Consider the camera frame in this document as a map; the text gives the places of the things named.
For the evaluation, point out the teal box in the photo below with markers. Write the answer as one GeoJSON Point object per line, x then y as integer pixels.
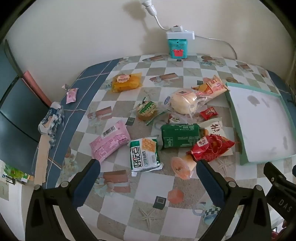
{"type": "Point", "coordinates": [177, 47]}

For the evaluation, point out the round pastry green packet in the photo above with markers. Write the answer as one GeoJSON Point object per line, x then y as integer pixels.
{"type": "Point", "coordinates": [145, 110]}

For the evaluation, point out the dark green snack packet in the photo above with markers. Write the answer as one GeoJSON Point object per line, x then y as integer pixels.
{"type": "Point", "coordinates": [179, 136]}

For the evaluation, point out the large red snack packet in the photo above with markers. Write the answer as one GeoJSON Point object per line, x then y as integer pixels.
{"type": "Point", "coordinates": [208, 147]}

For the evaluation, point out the green white cracker packet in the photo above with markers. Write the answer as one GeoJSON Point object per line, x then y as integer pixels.
{"type": "Point", "coordinates": [144, 155]}

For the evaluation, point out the pink board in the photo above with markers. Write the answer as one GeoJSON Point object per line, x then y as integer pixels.
{"type": "Point", "coordinates": [34, 88]}

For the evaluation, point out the small red candy packet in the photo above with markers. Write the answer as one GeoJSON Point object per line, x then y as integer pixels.
{"type": "Point", "coordinates": [208, 113]}

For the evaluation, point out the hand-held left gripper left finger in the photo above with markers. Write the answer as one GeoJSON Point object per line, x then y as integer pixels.
{"type": "Point", "coordinates": [89, 180]}

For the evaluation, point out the yellow cake packet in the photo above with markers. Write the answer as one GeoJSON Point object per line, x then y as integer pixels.
{"type": "Point", "coordinates": [126, 83]}

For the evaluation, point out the white tray with teal rim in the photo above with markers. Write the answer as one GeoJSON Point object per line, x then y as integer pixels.
{"type": "Point", "coordinates": [261, 127]}

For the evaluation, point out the small red white snack packet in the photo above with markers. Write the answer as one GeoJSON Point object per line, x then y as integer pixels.
{"type": "Point", "coordinates": [173, 119]}

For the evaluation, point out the small pink candy packet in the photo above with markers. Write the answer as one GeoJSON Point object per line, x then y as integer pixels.
{"type": "Point", "coordinates": [71, 95]}

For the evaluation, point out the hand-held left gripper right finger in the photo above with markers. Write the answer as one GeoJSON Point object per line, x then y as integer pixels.
{"type": "Point", "coordinates": [208, 183]}

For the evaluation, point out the jelly cup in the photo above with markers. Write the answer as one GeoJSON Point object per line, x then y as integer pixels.
{"type": "Point", "coordinates": [182, 166]}

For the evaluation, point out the pink snack packet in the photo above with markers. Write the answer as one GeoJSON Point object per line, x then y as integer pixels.
{"type": "Point", "coordinates": [108, 141]}

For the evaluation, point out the crumpled blue white wrapper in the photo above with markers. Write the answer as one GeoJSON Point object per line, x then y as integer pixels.
{"type": "Point", "coordinates": [49, 120]}

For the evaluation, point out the dark furniture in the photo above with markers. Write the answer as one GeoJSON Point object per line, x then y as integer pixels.
{"type": "Point", "coordinates": [16, 111]}

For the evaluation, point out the checkered printed tablecloth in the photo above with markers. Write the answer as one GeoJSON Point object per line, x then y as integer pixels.
{"type": "Point", "coordinates": [143, 199]}

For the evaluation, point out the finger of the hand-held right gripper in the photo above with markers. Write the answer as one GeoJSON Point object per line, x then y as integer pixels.
{"type": "Point", "coordinates": [271, 172]}

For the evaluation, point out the orange cream long snack packet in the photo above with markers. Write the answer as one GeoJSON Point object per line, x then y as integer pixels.
{"type": "Point", "coordinates": [215, 86]}

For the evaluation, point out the white calligraphy snack packet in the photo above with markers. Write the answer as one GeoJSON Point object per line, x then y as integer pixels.
{"type": "Point", "coordinates": [214, 128]}

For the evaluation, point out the round bun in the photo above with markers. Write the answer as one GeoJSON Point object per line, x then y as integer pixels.
{"type": "Point", "coordinates": [183, 100]}

